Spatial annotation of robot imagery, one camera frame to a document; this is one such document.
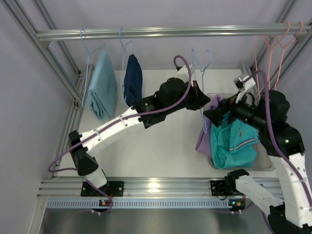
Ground blue hanger with teal trousers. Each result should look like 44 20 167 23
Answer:
191 48 212 134

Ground teal trousers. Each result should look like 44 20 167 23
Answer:
210 113 259 169

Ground purple trousers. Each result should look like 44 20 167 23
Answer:
195 95 223 157

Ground pink wire hanger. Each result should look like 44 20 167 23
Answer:
265 21 304 88

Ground pink hanger with purple trousers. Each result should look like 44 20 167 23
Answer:
253 20 291 98

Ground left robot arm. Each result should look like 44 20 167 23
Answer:
69 78 210 192

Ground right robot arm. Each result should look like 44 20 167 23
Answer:
204 90 312 234

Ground navy trousers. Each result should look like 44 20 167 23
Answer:
123 54 143 107

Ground light blue trousers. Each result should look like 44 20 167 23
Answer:
88 51 117 121

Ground blue hanger leftmost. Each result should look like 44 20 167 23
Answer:
79 27 106 109

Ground clear plastic bin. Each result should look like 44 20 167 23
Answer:
203 92 273 171

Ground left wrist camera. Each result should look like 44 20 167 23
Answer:
177 64 196 77

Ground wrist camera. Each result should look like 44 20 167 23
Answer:
234 74 256 103
177 64 196 77

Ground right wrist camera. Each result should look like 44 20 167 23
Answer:
234 74 256 103

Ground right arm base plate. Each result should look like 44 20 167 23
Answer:
210 180 237 196

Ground grey slotted cable duct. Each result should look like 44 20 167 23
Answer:
46 198 244 209

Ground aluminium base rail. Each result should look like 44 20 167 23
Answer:
36 176 301 199

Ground right aluminium frame post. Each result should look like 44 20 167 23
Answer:
241 0 312 88

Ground aluminium frame post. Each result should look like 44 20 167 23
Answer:
0 0 83 180
241 0 312 88

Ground left aluminium frame post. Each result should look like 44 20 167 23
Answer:
0 0 83 180

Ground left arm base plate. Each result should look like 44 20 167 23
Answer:
80 181 124 197

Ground aluminium hanging rail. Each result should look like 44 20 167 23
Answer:
36 22 312 42

